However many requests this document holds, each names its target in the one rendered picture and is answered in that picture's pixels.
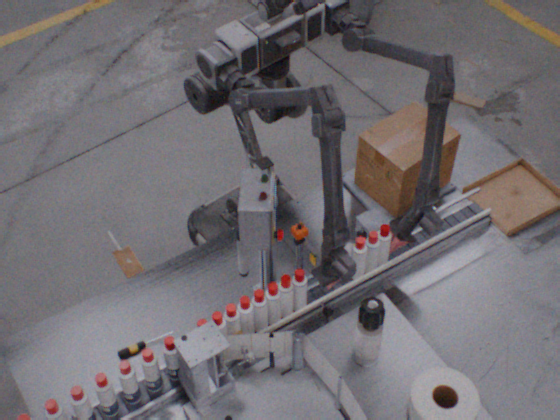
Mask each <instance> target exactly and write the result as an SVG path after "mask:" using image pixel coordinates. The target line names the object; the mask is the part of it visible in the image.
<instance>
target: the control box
mask: <svg viewBox="0 0 560 420"><path fill-rule="evenodd" d="M267 175H268V179H269V181H268V183H267V184H263V183H261V182H260V179H261V176H262V175H261V174H260V173H259V170H257V169H242V174H241V183H240V191H239V200H238V209H237V212H238V224H239V236H240V249H241V250H247V251H270V250H271V249H273V246H274V229H275V220H274V200H273V196H274V182H275V176H276V175H275V172H273V171H271V172H270V171H269V170H267ZM262 191H265V192H266V193H267V195H268V200H266V201H260V200H259V194H260V192H262Z"/></svg>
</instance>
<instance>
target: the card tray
mask: <svg viewBox="0 0 560 420"><path fill-rule="evenodd" d="M477 187H479V188H480V192H478V193H476V194H475V195H473V196H471V197H469V198H467V199H468V200H469V201H471V200H473V201H474V202H476V204H477V205H478V206H479V207H480V208H481V209H482V210H487V209H489V208H490V209H491V210H492V211H491V213H490V214H489V215H490V217H491V218H492V221H491V222H493V223H494V224H495V226H497V227H498V228H499V229H500V230H501V231H502V232H503V233H504V234H505V235H507V236H510V235H513V234H515V233H517V232H518V231H520V230H521V229H523V228H525V227H527V226H528V225H530V224H532V223H536V222H537V221H539V220H541V219H543V218H544V217H546V216H547V215H549V214H551V213H552V212H554V211H556V210H558V209H560V188H559V187H558V186H557V185H556V184H554V183H553V182H551V180H550V179H549V178H547V177H546V176H545V175H544V174H543V173H542V172H541V171H539V170H538V169H536V168H535V167H534V166H533V165H531V164H530V163H529V162H528V161H527V160H526V159H525V158H523V157H522V158H518V159H516V160H515V161H513V162H511V163H509V164H507V165H505V166H503V167H501V168H499V169H497V170H496V171H494V172H493V173H491V174H487V175H485V176H483V177H481V178H479V179H477V180H476V181H474V182H472V183H471V184H469V185H467V186H465V187H463V189H462V193H461V194H462V195H465V194H467V193H469V192H470V191H472V190H474V189H476V188H477Z"/></svg>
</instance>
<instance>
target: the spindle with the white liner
mask: <svg viewBox="0 0 560 420"><path fill-rule="evenodd" d="M384 306H385V304H384V302H383V301H382V300H381V299H378V298H376V297H375V296H371V297H368V298H364V299H363V301H362V302H361V306H360V307H359V313H358V320H357V326H356V333H355V341H354V345H355V346H354V351H353V356H354V359H355V360H356V362H357V363H358V364H359V365H362V366H366V367H369V366H373V365H375V364H376V363H377V362H378V361H379V359H380V357H379V356H380V354H379V353H380V345H381V340H382V334H383V328H384V324H383V323H384V320H385V314H386V308H384Z"/></svg>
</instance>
